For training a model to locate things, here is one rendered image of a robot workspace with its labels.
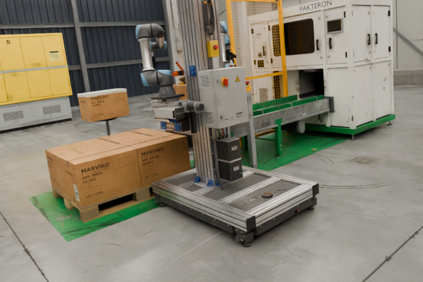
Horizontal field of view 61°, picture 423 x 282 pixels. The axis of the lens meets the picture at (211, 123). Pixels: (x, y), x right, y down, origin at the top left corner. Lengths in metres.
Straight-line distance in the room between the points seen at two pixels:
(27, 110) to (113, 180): 7.50
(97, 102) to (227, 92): 2.82
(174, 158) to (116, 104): 1.93
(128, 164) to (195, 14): 1.53
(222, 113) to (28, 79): 8.37
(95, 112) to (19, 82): 5.56
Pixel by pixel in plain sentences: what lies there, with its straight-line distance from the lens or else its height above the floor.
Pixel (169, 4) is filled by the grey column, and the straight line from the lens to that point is 5.24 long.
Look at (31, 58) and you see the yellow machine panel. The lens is 10.79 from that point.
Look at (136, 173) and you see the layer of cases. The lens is 3.58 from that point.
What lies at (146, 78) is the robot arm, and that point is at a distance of 3.17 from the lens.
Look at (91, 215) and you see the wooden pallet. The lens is 3.50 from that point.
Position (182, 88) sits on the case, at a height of 1.04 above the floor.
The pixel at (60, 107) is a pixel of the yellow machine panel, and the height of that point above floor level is 0.41.
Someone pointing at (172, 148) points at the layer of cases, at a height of 0.45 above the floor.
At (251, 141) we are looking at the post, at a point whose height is 0.38.
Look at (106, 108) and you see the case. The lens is 5.38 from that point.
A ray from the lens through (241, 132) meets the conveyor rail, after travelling 4.11.
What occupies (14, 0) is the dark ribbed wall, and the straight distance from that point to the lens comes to 14.29.
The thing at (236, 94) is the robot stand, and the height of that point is 1.01.
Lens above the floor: 1.31
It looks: 10 degrees down
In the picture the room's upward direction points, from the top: 6 degrees counter-clockwise
